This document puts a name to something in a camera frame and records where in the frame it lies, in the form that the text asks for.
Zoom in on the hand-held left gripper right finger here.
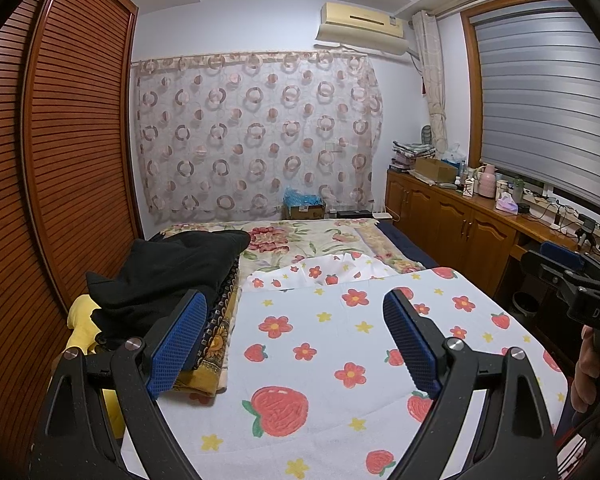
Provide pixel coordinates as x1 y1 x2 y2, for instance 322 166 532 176
382 287 556 480

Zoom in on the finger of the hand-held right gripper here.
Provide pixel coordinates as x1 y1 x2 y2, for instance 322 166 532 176
521 241 588 283

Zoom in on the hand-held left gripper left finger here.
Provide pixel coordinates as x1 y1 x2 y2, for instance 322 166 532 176
27 289 208 480

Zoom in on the black printed t-shirt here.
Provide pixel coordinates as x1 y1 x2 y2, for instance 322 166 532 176
85 230 251 351

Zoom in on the person's right hand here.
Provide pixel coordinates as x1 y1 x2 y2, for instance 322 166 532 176
570 325 600 411

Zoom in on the gold patterned folded cloth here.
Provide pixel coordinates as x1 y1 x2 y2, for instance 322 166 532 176
172 255 243 398

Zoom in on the dark waste bin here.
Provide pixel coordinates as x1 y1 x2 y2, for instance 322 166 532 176
511 291 541 328

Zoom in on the strawberry print white blanket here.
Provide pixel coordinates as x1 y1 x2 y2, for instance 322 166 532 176
122 255 568 480

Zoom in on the navy bed sheet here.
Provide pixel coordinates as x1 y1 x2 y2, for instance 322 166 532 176
377 222 438 273

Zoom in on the yellow plush toy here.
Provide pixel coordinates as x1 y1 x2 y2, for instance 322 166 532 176
62 294 126 436

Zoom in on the pink thermos jug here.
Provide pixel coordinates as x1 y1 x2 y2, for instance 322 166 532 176
479 163 498 198

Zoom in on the wooden sideboard cabinet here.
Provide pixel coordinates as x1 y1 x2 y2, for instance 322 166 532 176
384 167 600 311

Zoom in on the flat brown cardboard box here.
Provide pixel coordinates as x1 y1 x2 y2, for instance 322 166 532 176
414 157 457 183

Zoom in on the floral bedsheet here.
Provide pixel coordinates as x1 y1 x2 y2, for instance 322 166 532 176
160 219 426 291

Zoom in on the grey window blind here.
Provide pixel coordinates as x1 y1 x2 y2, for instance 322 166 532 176
470 10 600 216

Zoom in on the stack of folded towels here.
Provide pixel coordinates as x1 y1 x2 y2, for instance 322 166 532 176
392 142 436 171

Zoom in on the beige tied curtain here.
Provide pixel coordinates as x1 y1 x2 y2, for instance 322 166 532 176
411 10 448 153

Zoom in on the wooden louvered wardrobe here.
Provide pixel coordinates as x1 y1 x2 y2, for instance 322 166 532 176
0 0 143 441

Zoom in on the circle-patterned sheer curtain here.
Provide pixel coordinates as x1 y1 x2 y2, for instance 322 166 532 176
131 50 385 223

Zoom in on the cream wall air conditioner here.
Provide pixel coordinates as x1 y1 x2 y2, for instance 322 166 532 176
315 2 409 56

